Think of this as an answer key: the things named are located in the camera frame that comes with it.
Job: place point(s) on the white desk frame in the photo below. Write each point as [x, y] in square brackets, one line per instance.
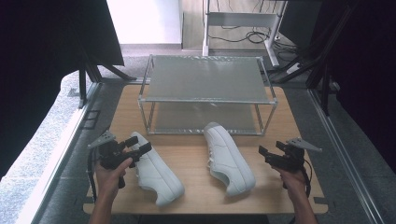
[239, 19]

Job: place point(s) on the white sneaker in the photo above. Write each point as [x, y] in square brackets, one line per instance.
[229, 158]
[155, 174]

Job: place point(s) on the aluminium floor rail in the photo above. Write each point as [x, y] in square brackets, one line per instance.
[345, 161]
[56, 168]

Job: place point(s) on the dark curtain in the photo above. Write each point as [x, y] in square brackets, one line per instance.
[370, 77]
[37, 62]

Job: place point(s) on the metal two-tier shoe rack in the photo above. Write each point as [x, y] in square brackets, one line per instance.
[205, 77]

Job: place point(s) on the person's right hand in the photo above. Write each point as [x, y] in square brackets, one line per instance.
[294, 182]

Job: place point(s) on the black metal stand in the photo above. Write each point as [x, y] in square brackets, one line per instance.
[323, 71]

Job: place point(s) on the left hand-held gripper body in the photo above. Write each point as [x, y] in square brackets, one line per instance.
[109, 152]

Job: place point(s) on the person's left hand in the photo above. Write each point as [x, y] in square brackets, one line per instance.
[109, 182]

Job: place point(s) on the black tripod stand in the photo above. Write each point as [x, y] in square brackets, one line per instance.
[93, 71]

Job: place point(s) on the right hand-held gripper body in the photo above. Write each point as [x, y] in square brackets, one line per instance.
[291, 160]

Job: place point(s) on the white power strip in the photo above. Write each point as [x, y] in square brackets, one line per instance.
[293, 68]

